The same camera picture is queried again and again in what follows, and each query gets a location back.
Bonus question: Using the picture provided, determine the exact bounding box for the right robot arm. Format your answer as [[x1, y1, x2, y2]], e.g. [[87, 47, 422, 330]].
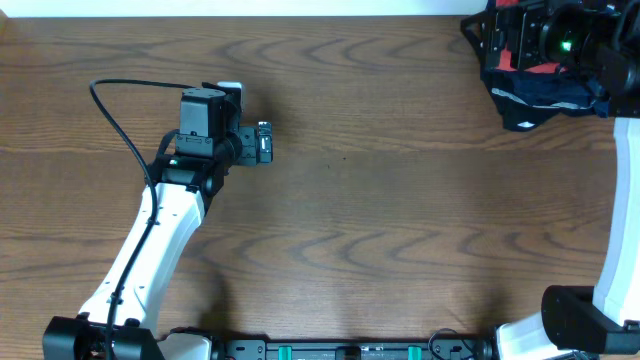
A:
[[293, 18, 615, 337]]

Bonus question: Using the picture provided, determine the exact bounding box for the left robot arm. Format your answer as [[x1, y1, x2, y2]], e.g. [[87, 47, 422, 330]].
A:
[[42, 82, 273, 359]]

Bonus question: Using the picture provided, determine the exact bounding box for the navy folded clothes stack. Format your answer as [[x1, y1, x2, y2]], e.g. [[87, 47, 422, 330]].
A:
[[478, 0, 629, 133]]

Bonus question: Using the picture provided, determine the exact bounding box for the red printed t-shirt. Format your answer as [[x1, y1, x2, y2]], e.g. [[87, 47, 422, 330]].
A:
[[495, 0, 558, 73]]

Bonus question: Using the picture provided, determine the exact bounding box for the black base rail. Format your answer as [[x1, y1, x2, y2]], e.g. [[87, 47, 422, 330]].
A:
[[149, 327, 596, 360]]

